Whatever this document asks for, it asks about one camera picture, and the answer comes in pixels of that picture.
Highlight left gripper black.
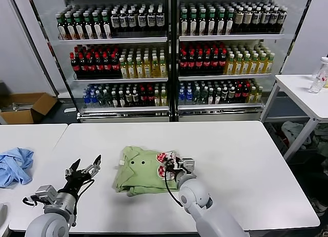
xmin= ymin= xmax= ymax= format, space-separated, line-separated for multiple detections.
xmin=59 ymin=154 xmax=102 ymax=197

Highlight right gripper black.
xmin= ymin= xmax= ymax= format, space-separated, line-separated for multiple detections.
xmin=160 ymin=152 xmax=183 ymax=180

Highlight light green shirt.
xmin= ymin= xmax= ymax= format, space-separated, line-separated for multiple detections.
xmin=112 ymin=145 xmax=182 ymax=197

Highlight pile of pale clothes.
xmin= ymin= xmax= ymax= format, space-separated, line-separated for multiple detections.
xmin=281 ymin=121 xmax=328 ymax=152

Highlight crumpled light blue shirt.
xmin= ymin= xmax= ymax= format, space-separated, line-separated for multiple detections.
xmin=0 ymin=147 xmax=35 ymax=188

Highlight open cardboard box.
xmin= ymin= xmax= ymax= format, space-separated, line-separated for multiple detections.
xmin=0 ymin=92 xmax=58 ymax=124

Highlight silver metal parts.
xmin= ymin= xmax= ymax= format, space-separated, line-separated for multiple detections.
xmin=10 ymin=101 xmax=34 ymax=111

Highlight grey rounded object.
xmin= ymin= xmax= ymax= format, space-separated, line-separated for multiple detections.
xmin=0 ymin=203 xmax=8 ymax=226

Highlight drinks display cabinet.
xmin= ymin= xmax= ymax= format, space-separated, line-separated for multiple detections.
xmin=10 ymin=0 xmax=177 ymax=124
xmin=170 ymin=0 xmax=316 ymax=122

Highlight yellow juice bottle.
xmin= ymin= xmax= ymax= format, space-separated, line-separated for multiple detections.
xmin=241 ymin=53 xmax=250 ymax=74
xmin=265 ymin=52 xmax=275 ymax=74
xmin=250 ymin=53 xmax=258 ymax=74
xmin=234 ymin=53 xmax=242 ymax=75
xmin=119 ymin=57 xmax=128 ymax=79
xmin=159 ymin=55 xmax=168 ymax=78
xmin=151 ymin=55 xmax=160 ymax=78
xmin=226 ymin=53 xmax=234 ymax=75
xmin=135 ymin=56 xmax=144 ymax=79
xmin=257 ymin=52 xmax=266 ymax=74
xmin=143 ymin=56 xmax=152 ymax=78
xmin=127 ymin=57 xmax=136 ymax=79

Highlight red-cap cola bottle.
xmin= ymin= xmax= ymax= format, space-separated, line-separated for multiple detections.
xmin=203 ymin=50 xmax=211 ymax=71
xmin=219 ymin=50 xmax=227 ymax=70
xmin=102 ymin=51 xmax=111 ymax=75
xmin=195 ymin=50 xmax=203 ymax=71
xmin=94 ymin=51 xmax=103 ymax=75
xmin=211 ymin=50 xmax=219 ymax=70
xmin=111 ymin=51 xmax=119 ymax=74
xmin=86 ymin=52 xmax=94 ymax=75
xmin=179 ymin=50 xmax=188 ymax=71
xmin=78 ymin=52 xmax=86 ymax=75
xmin=187 ymin=50 xmax=195 ymax=71
xmin=70 ymin=52 xmax=78 ymax=75

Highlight green-cap dark drink bottle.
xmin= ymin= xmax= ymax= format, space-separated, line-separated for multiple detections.
xmin=189 ymin=8 xmax=199 ymax=35
xmin=73 ymin=12 xmax=84 ymax=40
xmin=65 ymin=13 xmax=75 ymax=40
xmin=226 ymin=8 xmax=235 ymax=35
xmin=56 ymin=13 xmax=66 ymax=40
xmin=101 ymin=11 xmax=112 ymax=39
xmin=198 ymin=8 xmax=208 ymax=35
xmin=92 ymin=11 xmax=103 ymax=39
xmin=217 ymin=8 xmax=226 ymax=35
xmin=180 ymin=8 xmax=190 ymax=35
xmin=208 ymin=8 xmax=217 ymax=35
xmin=83 ymin=12 xmax=93 ymax=39

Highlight white-cap dark label bottle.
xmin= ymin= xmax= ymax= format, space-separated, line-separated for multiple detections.
xmin=119 ymin=9 xmax=129 ymax=32
xmin=252 ymin=7 xmax=261 ymax=32
xmin=278 ymin=6 xmax=288 ymax=32
xmin=270 ymin=6 xmax=279 ymax=32
xmin=110 ymin=9 xmax=120 ymax=33
xmin=156 ymin=7 xmax=166 ymax=32
xmin=261 ymin=7 xmax=270 ymax=32
xmin=147 ymin=7 xmax=157 ymax=32
xmin=128 ymin=8 xmax=138 ymax=32
xmin=137 ymin=8 xmax=148 ymax=32

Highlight white side table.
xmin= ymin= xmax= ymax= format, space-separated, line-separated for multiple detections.
xmin=259 ymin=73 xmax=328 ymax=161

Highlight beige label drink bottle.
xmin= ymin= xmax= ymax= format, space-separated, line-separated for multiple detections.
xmin=234 ymin=7 xmax=244 ymax=33
xmin=243 ymin=7 xmax=253 ymax=33

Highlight clear plastic bottle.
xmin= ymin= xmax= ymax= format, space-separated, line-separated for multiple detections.
xmin=309 ymin=56 xmax=328 ymax=94

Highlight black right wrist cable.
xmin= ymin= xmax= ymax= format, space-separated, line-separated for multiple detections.
xmin=163 ymin=165 xmax=184 ymax=206

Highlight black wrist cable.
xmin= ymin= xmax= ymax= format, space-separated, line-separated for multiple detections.
xmin=163 ymin=165 xmax=184 ymax=206
xmin=22 ymin=195 xmax=39 ymax=206

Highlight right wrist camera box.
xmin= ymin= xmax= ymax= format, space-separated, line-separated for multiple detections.
xmin=180 ymin=157 xmax=197 ymax=174

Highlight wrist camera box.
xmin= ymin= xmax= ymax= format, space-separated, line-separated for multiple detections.
xmin=180 ymin=157 xmax=197 ymax=174
xmin=34 ymin=185 xmax=59 ymax=202

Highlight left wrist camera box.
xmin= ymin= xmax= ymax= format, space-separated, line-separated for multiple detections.
xmin=34 ymin=185 xmax=59 ymax=202

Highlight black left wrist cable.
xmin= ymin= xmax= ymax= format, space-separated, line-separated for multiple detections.
xmin=22 ymin=195 xmax=39 ymax=206

